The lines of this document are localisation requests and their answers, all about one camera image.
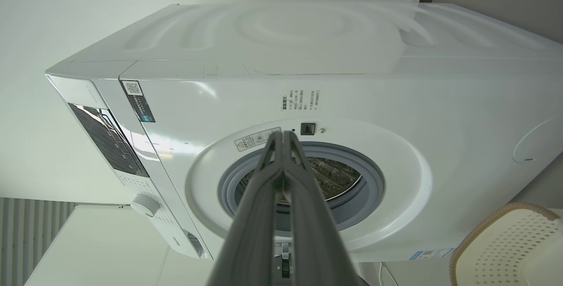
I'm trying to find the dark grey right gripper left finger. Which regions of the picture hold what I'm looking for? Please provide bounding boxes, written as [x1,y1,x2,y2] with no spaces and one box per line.
[207,131,285,286]

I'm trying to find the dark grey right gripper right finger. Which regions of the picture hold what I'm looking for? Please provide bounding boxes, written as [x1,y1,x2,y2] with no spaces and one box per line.
[284,130,369,286]

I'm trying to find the silver metal door hinge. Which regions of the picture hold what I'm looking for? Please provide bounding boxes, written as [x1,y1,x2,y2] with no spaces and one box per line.
[275,242,293,280]

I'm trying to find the stainless steel washing machine drum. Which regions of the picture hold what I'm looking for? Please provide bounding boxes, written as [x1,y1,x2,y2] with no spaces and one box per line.
[240,158,363,207]

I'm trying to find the white plastic control dial knob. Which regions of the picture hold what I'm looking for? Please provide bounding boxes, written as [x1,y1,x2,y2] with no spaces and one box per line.
[130,194,161,217]

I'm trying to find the black glossy control display panel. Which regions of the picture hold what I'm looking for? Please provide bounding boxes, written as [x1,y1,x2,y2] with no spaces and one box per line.
[68,103,150,178]

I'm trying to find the cream perforated laundry basket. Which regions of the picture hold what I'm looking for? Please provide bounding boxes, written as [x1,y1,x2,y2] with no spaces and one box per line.
[449,202,563,286]

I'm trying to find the grey warning label sticker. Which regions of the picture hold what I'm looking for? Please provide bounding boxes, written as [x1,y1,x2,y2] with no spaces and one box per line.
[234,127,282,152]

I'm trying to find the blue energy label sticker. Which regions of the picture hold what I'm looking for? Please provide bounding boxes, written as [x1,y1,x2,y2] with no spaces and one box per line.
[409,248,455,261]

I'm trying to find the white text notice sticker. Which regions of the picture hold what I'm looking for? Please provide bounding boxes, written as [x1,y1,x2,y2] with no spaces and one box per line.
[281,90,321,112]

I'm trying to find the white cabinet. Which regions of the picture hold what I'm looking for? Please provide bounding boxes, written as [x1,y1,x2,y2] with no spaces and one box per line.
[24,205,212,286]

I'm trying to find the dark QR code sticker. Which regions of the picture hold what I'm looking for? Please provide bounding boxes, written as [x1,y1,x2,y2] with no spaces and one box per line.
[121,80,156,123]

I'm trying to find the white front-load washing machine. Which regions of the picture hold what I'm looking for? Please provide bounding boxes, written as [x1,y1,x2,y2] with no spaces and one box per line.
[45,2,563,262]

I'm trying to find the round white filter cover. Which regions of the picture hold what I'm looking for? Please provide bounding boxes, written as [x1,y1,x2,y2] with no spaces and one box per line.
[512,117,563,163]

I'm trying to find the grey ribbed wall panel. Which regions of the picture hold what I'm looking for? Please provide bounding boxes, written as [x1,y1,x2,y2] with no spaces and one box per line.
[0,197,77,286]

